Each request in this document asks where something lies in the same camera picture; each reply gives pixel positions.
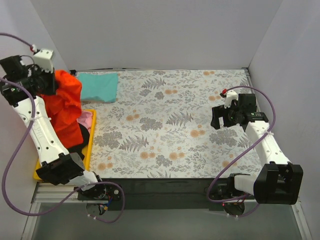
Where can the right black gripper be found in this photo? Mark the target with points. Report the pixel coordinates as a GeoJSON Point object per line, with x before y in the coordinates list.
{"type": "Point", "coordinates": [219, 116]}

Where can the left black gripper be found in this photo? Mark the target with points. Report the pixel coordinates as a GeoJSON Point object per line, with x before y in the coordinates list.
{"type": "Point", "coordinates": [50, 83]}

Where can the orange t shirt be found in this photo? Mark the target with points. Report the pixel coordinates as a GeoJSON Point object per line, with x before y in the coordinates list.
{"type": "Point", "coordinates": [64, 108]}

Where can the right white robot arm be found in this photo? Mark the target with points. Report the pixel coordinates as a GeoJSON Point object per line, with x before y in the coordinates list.
{"type": "Point", "coordinates": [279, 180]}

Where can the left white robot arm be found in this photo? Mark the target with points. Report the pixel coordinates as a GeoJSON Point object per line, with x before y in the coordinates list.
{"type": "Point", "coordinates": [57, 165]}

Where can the pink t shirt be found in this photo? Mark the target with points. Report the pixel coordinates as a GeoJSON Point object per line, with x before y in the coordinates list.
{"type": "Point", "coordinates": [86, 119]}

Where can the folded teal t shirt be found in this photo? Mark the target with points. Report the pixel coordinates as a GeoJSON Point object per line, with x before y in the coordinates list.
{"type": "Point", "coordinates": [101, 88]}

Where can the black t shirt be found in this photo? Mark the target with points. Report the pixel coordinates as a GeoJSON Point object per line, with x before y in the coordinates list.
{"type": "Point", "coordinates": [79, 147]}

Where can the floral patterned table mat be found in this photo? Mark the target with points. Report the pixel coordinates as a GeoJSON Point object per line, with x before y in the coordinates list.
{"type": "Point", "coordinates": [159, 127]}

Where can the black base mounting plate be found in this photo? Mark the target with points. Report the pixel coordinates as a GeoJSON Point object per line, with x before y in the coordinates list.
{"type": "Point", "coordinates": [168, 194]}

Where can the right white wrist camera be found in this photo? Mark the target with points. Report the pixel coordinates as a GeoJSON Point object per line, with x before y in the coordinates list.
{"type": "Point", "coordinates": [229, 96]}

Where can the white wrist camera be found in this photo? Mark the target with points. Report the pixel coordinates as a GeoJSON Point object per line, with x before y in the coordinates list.
{"type": "Point", "coordinates": [43, 58]}
{"type": "Point", "coordinates": [229, 96]}

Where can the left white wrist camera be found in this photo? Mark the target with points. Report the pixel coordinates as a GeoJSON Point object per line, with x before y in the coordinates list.
{"type": "Point", "coordinates": [43, 58]}

